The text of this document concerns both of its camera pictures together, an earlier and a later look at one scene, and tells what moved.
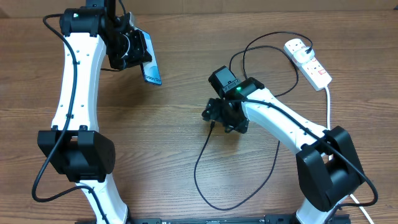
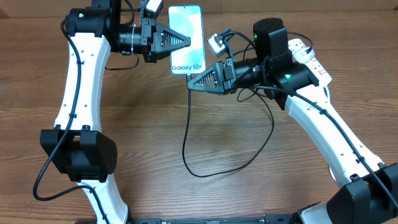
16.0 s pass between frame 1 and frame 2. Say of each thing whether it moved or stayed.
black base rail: stayed
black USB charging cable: moved
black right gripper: moved
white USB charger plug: stayed
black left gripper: moved
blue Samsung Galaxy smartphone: moved
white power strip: stayed
